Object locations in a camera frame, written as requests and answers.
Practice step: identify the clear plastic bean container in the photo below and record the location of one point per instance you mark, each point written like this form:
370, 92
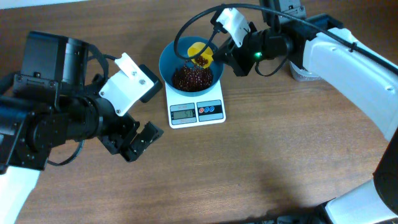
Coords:
302, 75

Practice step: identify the white digital kitchen scale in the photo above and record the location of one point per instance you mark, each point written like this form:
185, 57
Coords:
190, 111

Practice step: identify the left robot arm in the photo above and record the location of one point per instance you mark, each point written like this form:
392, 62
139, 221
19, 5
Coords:
67, 90

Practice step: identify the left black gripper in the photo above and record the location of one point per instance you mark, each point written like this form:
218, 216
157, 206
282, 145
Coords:
121, 137

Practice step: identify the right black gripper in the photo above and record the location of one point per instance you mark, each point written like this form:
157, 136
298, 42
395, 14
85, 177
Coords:
236, 57

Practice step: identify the blue plastic bowl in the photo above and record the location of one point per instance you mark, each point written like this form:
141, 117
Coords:
169, 62

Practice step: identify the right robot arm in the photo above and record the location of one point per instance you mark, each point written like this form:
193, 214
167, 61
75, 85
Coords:
323, 47

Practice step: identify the red beans in bowl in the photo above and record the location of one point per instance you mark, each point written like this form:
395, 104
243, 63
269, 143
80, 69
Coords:
192, 78

